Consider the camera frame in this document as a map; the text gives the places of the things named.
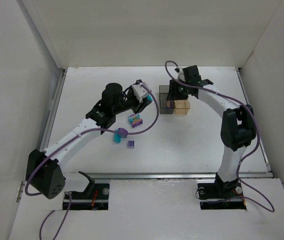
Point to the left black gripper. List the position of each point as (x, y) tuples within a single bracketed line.
[(138, 105)]

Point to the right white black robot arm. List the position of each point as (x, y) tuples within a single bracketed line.
[(237, 126)]

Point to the grey transparent container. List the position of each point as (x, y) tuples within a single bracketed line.
[(163, 91)]

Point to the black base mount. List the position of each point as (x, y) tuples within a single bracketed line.
[(99, 193), (219, 195)]

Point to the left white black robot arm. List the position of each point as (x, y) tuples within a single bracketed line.
[(46, 173)]

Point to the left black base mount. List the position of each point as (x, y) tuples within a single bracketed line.
[(99, 193)]

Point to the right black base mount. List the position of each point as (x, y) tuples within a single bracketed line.
[(219, 195)]

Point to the small purple square lego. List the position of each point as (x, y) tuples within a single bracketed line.
[(131, 144)]

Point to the teal lego with purple arch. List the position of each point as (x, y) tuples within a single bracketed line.
[(120, 133)]

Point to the teal purple lego stack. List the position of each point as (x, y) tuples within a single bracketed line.
[(135, 120)]

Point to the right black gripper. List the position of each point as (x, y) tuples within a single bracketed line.
[(173, 89)]

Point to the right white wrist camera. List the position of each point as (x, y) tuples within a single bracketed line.
[(180, 74)]

